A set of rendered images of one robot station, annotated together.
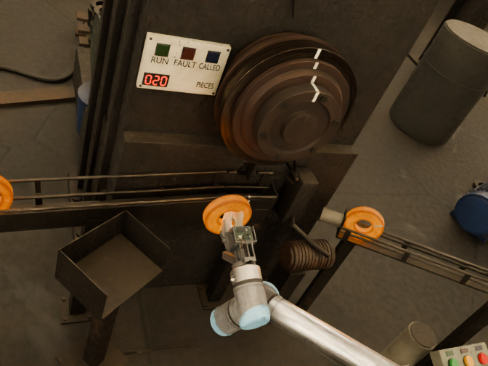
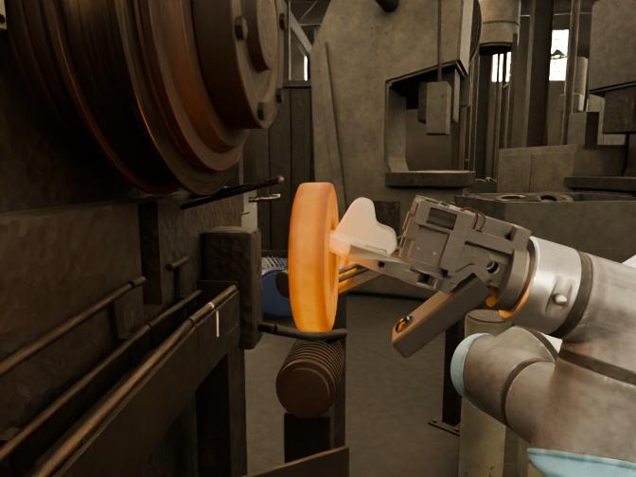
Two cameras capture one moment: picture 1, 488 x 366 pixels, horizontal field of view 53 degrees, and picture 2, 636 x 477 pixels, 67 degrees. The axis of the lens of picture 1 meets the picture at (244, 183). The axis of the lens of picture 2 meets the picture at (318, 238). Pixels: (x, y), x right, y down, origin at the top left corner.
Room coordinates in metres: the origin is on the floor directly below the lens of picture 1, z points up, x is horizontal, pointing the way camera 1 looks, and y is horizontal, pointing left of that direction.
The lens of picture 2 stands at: (0.81, 0.38, 0.92)
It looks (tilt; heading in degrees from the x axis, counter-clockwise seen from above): 8 degrees down; 312
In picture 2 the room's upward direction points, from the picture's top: straight up
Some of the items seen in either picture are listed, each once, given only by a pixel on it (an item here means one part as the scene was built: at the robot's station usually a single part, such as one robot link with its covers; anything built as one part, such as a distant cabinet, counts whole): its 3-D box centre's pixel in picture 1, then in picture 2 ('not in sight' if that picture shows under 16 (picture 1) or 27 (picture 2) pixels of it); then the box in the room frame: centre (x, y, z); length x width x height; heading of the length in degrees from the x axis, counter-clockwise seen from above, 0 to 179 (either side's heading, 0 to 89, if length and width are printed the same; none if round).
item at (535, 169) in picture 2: not in sight; (551, 206); (2.22, -4.45, 0.55); 1.10 x 0.53 x 1.10; 144
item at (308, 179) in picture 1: (295, 194); (232, 287); (1.58, -0.21, 0.68); 0.11 x 0.08 x 0.24; 34
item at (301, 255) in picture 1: (290, 282); (312, 453); (1.51, -0.37, 0.27); 0.22 x 0.13 x 0.53; 124
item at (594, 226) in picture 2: not in sight; (545, 253); (1.75, -2.77, 0.39); 1.03 x 0.83 x 0.77; 49
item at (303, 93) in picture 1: (297, 124); (249, 25); (1.36, -0.08, 1.11); 0.28 x 0.06 x 0.28; 124
